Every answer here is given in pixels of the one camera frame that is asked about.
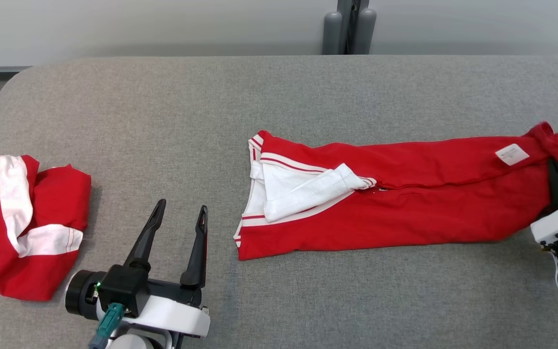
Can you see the red shorts with white stripes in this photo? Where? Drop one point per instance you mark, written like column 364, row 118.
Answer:
column 56, row 194

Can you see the grey partition joint post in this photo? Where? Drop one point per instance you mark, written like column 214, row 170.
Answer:
column 332, row 34

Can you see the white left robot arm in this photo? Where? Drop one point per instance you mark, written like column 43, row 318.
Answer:
column 133, row 343

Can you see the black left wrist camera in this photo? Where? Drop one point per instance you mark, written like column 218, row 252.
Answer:
column 124, row 288

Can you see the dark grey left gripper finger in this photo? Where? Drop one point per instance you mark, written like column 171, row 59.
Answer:
column 197, row 257
column 146, row 242

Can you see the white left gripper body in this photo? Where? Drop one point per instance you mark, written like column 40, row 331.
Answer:
column 177, row 315

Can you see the red Bulls basketball jersey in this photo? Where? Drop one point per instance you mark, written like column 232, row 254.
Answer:
column 405, row 213

